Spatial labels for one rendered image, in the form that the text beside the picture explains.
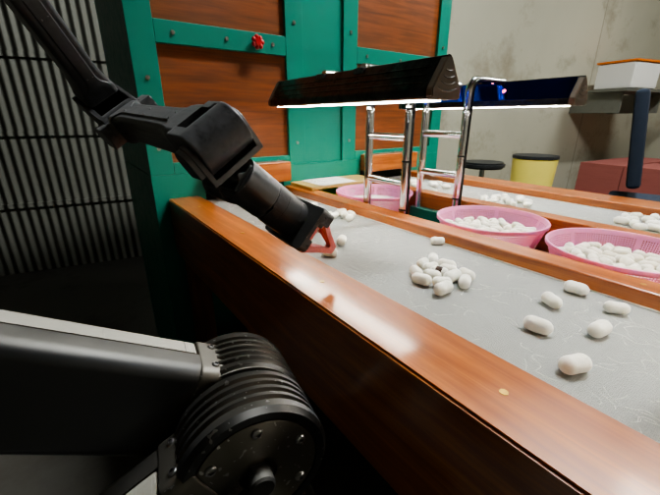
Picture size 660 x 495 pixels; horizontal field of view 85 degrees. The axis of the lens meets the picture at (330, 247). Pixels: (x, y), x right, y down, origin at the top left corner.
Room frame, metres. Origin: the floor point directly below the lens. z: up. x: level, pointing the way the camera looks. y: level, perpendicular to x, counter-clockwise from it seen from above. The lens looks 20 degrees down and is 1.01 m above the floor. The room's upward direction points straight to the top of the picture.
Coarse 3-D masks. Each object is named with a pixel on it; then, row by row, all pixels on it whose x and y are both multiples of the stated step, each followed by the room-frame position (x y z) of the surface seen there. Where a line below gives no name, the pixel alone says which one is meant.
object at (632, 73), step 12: (624, 60) 4.31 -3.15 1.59; (636, 60) 4.20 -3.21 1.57; (648, 60) 4.26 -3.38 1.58; (600, 72) 4.52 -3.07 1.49; (612, 72) 4.40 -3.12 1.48; (624, 72) 4.29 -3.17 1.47; (636, 72) 4.22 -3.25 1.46; (648, 72) 4.30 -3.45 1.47; (600, 84) 4.49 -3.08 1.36; (612, 84) 4.37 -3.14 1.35; (624, 84) 4.26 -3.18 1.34; (636, 84) 4.24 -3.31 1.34; (648, 84) 4.33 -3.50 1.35
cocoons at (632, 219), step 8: (432, 184) 1.47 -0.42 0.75; (440, 184) 1.51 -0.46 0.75; (448, 184) 1.43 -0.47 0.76; (488, 200) 1.16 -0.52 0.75; (496, 200) 1.15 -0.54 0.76; (504, 200) 1.18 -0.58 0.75; (512, 200) 1.15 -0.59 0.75; (520, 200) 1.17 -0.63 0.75; (528, 200) 1.14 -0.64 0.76; (624, 216) 0.96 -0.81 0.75; (632, 216) 0.94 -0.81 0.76; (640, 216) 0.98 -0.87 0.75; (648, 216) 0.94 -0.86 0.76; (656, 216) 0.95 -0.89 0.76; (624, 224) 0.92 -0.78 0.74; (632, 224) 0.89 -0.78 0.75; (640, 224) 0.87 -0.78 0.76; (648, 224) 0.87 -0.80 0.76; (656, 224) 0.86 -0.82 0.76
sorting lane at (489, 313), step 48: (384, 240) 0.80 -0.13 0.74; (384, 288) 0.54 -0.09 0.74; (432, 288) 0.54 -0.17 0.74; (480, 288) 0.54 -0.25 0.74; (528, 288) 0.54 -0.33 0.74; (480, 336) 0.40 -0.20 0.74; (528, 336) 0.40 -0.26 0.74; (576, 336) 0.40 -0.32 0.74; (624, 336) 0.40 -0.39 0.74; (576, 384) 0.31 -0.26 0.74; (624, 384) 0.31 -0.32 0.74
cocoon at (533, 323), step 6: (528, 318) 0.42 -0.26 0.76; (534, 318) 0.41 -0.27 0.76; (540, 318) 0.41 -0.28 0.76; (528, 324) 0.41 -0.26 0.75; (534, 324) 0.41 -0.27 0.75; (540, 324) 0.41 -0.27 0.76; (546, 324) 0.40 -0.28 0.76; (534, 330) 0.41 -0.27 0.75; (540, 330) 0.40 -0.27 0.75; (546, 330) 0.40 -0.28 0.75; (552, 330) 0.40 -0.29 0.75
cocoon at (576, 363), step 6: (576, 354) 0.34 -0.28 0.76; (582, 354) 0.34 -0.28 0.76; (558, 360) 0.34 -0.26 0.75; (564, 360) 0.33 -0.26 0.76; (570, 360) 0.33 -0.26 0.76; (576, 360) 0.33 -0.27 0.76; (582, 360) 0.33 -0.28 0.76; (588, 360) 0.33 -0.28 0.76; (564, 366) 0.33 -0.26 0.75; (570, 366) 0.32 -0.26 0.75; (576, 366) 0.32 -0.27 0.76; (582, 366) 0.32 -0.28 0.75; (588, 366) 0.33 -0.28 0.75; (564, 372) 0.33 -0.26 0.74; (570, 372) 0.32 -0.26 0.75; (576, 372) 0.32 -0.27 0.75; (582, 372) 0.33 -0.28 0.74
